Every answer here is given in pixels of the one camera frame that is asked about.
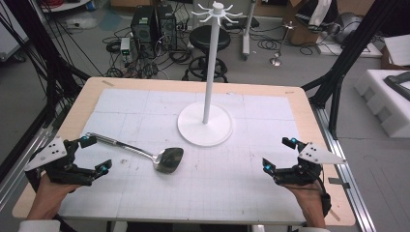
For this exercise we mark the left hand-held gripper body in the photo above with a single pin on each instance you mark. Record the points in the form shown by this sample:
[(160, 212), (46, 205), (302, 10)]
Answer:
[(59, 167)]

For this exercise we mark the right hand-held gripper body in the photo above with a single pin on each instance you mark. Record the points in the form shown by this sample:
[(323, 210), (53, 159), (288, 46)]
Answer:
[(301, 174)]

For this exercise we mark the steel spatula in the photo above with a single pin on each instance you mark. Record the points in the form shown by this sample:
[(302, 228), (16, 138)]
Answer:
[(170, 159)]

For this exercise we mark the white hook rack stand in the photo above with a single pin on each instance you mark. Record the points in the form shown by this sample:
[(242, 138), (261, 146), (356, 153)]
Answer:
[(209, 80)]

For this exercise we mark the person's right hand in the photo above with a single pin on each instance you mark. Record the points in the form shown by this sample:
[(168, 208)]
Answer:
[(311, 203)]

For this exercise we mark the person's left hand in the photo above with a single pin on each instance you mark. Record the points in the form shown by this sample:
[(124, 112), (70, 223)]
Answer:
[(48, 199)]

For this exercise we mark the wooden table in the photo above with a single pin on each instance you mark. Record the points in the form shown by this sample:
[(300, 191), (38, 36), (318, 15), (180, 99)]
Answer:
[(77, 106)]

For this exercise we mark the grey tape strip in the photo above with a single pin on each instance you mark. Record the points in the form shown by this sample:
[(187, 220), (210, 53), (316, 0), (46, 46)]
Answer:
[(338, 182)]

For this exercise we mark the chrome floor stand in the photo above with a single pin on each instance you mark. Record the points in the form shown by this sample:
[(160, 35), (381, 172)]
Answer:
[(281, 45)]

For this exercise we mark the white foam block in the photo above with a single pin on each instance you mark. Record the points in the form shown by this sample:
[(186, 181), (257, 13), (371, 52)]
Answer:
[(383, 106)]

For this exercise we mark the small silver box device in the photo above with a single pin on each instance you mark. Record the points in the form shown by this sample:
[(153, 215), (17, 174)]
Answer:
[(125, 45)]

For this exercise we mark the cardboard box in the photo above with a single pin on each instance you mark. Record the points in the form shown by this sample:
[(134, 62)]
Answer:
[(303, 35)]

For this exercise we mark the black computer tower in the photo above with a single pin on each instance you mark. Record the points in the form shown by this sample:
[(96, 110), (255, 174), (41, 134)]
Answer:
[(143, 24), (167, 25)]

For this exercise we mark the grey round appliance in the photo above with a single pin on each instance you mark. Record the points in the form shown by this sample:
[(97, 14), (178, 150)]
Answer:
[(349, 27)]

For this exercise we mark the black and white garment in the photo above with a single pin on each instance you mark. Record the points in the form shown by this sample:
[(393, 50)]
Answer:
[(317, 11)]

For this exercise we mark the black round stool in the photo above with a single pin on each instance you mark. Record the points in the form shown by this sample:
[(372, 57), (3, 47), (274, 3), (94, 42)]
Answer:
[(199, 37)]

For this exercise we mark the white flat box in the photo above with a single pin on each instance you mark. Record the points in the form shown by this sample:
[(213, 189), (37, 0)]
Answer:
[(398, 50)]

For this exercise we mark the aluminium rail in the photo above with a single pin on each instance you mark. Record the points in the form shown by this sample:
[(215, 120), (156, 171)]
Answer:
[(351, 180), (22, 167)]

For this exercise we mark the black metal frame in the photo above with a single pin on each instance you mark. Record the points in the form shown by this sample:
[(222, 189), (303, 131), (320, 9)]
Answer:
[(51, 64), (354, 45)]

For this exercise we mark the white wheeled stand post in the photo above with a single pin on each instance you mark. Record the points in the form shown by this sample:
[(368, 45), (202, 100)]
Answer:
[(247, 29)]

